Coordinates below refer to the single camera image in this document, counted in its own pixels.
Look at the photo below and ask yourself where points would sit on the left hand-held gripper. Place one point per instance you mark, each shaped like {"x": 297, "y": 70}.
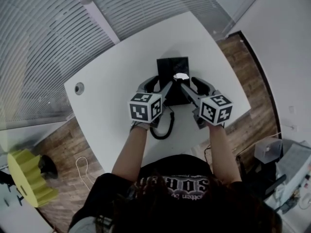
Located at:
{"x": 143, "y": 108}

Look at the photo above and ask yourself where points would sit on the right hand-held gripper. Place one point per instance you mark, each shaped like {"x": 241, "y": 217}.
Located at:
{"x": 213, "y": 109}

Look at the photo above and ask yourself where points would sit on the black rectangular box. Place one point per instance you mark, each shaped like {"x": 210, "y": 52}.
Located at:
{"x": 170, "y": 67}

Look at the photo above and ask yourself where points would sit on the person's left forearm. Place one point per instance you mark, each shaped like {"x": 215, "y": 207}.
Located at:
{"x": 131, "y": 154}

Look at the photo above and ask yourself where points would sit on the person's right forearm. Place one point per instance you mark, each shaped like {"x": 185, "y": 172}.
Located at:
{"x": 223, "y": 154}

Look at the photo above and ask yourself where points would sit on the black office chair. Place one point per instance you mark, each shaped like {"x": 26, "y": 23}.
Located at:
{"x": 257, "y": 178}

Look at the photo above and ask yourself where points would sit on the pale wristwatch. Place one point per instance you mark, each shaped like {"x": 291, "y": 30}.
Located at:
{"x": 142, "y": 125}

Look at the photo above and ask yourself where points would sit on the person's white trousers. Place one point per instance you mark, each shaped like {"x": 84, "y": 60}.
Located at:
{"x": 198, "y": 152}

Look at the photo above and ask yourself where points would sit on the person's black printed t-shirt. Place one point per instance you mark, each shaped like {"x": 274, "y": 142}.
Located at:
{"x": 175, "y": 166}

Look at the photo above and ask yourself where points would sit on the black round object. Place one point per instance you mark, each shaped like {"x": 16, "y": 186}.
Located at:
{"x": 48, "y": 166}

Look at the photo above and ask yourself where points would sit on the yellow-green folding stool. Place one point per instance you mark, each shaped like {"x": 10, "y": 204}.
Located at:
{"x": 19, "y": 178}

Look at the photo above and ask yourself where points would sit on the black stand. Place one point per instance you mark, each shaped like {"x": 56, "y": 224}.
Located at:
{"x": 9, "y": 186}

